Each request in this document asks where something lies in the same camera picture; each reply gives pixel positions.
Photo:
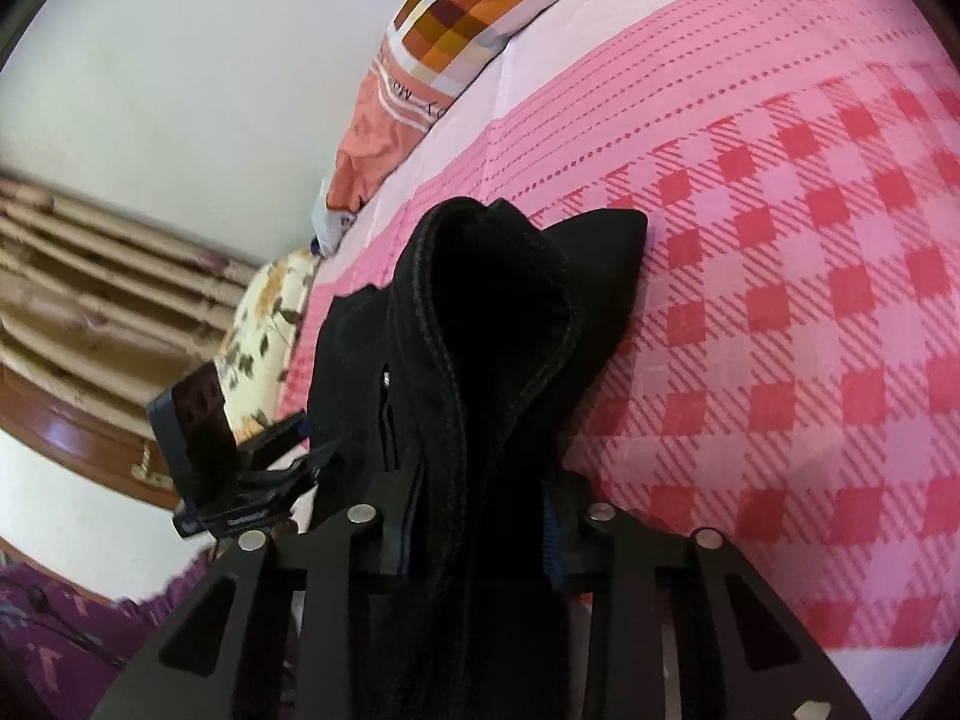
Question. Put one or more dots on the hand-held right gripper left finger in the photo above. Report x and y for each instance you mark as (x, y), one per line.
(352, 562)

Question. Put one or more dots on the floral pillow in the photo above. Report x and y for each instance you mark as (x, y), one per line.
(259, 345)

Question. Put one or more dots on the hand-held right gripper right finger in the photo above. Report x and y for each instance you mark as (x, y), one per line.
(556, 547)

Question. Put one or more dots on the black pants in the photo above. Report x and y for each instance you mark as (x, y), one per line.
(487, 390)

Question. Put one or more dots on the pink checked blanket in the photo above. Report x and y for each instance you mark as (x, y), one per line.
(750, 315)

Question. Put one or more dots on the orange patchwork pillow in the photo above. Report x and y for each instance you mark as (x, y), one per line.
(442, 22)

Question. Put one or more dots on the brown wooden bed frame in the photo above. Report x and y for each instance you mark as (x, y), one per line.
(67, 442)

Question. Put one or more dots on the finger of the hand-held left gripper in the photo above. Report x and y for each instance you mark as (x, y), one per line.
(274, 442)
(300, 476)

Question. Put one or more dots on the purple patterned cloth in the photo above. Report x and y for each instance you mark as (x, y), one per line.
(67, 652)

